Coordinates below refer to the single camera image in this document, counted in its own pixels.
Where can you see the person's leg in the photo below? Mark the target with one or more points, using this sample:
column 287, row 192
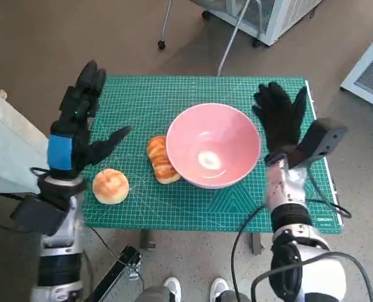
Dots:
column 235, row 297
column 154, row 295

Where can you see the silver chair leg with caster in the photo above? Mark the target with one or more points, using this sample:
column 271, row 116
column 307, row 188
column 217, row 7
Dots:
column 164, row 25

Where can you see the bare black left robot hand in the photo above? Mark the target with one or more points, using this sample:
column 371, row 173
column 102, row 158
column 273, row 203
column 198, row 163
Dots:
column 76, row 126

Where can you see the long braided toy bread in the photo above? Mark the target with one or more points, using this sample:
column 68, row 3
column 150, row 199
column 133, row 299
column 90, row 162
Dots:
column 158, row 151

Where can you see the white mesh cabinet on casters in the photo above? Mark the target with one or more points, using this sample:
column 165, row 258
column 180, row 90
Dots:
column 287, row 15

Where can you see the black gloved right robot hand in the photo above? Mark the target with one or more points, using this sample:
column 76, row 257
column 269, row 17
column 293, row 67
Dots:
column 280, row 122

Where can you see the person's foot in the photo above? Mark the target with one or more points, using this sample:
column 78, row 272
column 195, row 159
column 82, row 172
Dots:
column 173, row 287
column 219, row 287

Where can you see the round toy bread bun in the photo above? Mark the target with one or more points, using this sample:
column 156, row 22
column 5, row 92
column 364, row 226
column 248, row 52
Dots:
column 110, row 187

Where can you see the pink bowl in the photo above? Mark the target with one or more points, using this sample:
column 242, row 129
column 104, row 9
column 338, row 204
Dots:
column 211, row 138

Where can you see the white vent unit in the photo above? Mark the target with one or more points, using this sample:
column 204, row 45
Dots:
column 371, row 72

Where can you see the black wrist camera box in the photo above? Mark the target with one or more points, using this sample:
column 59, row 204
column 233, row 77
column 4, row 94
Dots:
column 321, row 141
column 35, row 215

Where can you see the grey table leg bracket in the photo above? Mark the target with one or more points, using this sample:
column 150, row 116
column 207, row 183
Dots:
column 257, row 243
column 148, row 240

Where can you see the green cutting mat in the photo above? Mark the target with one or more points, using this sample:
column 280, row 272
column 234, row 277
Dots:
column 173, row 88

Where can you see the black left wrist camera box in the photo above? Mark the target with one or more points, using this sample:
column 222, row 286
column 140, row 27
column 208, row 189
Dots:
column 35, row 215

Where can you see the black metal stand bar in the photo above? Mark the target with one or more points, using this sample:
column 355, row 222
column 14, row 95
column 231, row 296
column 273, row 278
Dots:
column 117, row 273

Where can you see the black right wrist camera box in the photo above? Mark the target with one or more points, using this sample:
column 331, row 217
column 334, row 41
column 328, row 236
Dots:
column 321, row 141

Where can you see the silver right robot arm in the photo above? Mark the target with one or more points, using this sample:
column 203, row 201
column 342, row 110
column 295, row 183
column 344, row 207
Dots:
column 283, row 188

